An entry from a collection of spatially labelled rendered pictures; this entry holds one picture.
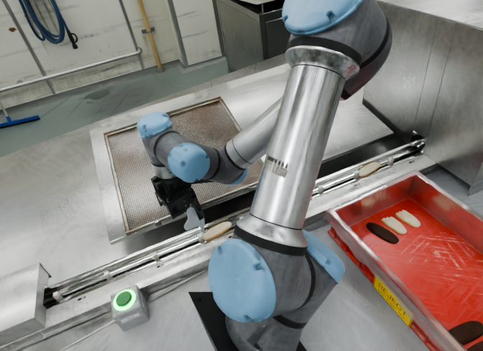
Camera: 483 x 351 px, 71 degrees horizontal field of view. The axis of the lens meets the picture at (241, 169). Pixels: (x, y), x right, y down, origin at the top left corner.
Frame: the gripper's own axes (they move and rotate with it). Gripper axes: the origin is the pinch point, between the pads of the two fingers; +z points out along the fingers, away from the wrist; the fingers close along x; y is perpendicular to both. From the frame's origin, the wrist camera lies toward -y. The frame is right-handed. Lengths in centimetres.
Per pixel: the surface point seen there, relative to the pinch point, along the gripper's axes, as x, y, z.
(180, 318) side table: 15.4, 18.5, 11.2
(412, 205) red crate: 36, -55, 11
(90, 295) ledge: -4.8, 33.6, 7.0
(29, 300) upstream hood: -10.3, 45.4, 1.2
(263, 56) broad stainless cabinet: -128, -140, 31
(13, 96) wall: -393, 20, 79
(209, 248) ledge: 6.0, 1.2, 7.2
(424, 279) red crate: 51, -34, 11
